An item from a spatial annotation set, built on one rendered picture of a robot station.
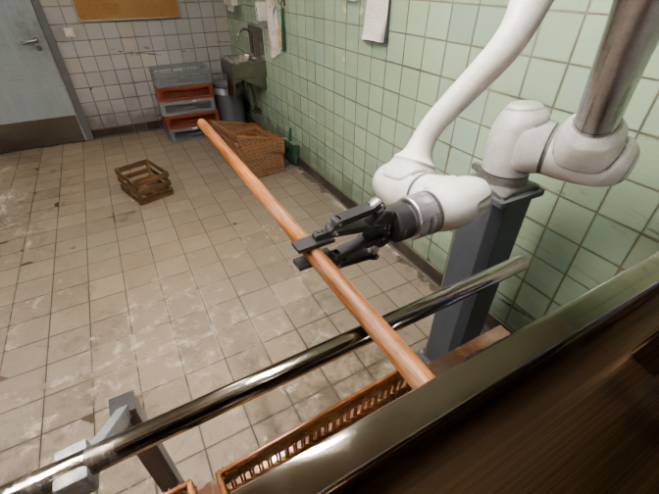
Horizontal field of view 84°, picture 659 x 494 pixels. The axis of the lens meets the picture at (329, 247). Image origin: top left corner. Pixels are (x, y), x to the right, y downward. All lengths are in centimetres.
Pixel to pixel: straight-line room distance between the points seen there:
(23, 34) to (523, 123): 473
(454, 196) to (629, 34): 47
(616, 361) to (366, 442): 16
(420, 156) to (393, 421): 75
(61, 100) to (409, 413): 517
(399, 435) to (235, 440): 164
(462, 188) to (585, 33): 99
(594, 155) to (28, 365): 253
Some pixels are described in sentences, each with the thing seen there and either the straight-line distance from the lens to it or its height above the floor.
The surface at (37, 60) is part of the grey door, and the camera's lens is 518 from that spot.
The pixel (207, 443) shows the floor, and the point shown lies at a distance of 182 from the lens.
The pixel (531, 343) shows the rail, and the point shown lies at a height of 143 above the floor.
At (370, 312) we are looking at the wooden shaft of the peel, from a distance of 51.
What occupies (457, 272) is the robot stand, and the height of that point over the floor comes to 63.
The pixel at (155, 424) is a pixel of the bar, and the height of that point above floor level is 117.
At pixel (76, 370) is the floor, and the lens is 230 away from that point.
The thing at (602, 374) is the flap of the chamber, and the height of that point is 141.
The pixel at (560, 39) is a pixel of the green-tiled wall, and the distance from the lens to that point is 171.
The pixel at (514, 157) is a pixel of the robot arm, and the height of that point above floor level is 113.
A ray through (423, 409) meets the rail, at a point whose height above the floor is 143.
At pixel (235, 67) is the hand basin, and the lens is 417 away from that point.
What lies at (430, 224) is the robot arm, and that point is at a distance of 73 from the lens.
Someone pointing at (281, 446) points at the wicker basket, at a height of 69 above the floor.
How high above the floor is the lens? 158
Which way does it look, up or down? 37 degrees down
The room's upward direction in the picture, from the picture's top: straight up
